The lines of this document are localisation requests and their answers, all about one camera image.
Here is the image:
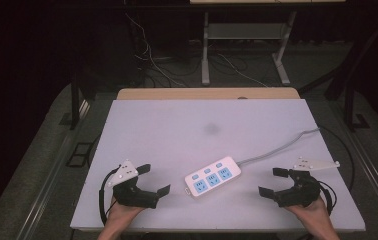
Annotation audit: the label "grey power strip cable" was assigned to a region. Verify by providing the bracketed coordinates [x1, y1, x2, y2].
[236, 127, 321, 167]

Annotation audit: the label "person's right hand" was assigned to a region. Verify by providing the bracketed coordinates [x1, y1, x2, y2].
[284, 195, 332, 229]

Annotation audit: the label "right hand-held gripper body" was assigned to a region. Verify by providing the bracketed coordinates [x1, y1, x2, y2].
[274, 156, 341, 209]

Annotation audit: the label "white power strip blue sockets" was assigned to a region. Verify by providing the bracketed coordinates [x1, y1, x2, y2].
[183, 156, 242, 200]

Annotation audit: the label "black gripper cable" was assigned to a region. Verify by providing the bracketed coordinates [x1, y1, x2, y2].
[316, 125, 357, 216]
[98, 167, 122, 226]

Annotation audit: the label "person's left hand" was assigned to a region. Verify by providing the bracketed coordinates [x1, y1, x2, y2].
[104, 195, 145, 229]

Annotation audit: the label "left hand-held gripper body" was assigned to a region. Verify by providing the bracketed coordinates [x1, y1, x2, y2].
[106, 159, 160, 210]

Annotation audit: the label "black floor frame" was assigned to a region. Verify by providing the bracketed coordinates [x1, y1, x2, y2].
[65, 141, 94, 168]

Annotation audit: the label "white metal table frame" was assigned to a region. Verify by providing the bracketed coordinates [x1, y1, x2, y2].
[201, 10, 298, 87]

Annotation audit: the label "white floor cable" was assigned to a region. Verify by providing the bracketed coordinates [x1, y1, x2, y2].
[216, 53, 269, 88]
[125, 12, 186, 88]

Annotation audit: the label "black metal stand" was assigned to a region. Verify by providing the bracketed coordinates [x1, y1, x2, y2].
[59, 71, 93, 131]
[342, 78, 372, 133]

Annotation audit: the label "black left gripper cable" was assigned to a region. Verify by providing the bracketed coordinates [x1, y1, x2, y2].
[98, 167, 122, 226]

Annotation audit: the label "aluminium floor rail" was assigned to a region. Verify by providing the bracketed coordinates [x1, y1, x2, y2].
[16, 99, 92, 240]
[330, 99, 378, 231]

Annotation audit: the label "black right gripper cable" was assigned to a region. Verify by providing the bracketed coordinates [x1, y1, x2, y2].
[316, 125, 357, 216]

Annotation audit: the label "wooden table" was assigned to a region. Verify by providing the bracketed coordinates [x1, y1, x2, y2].
[116, 87, 301, 101]

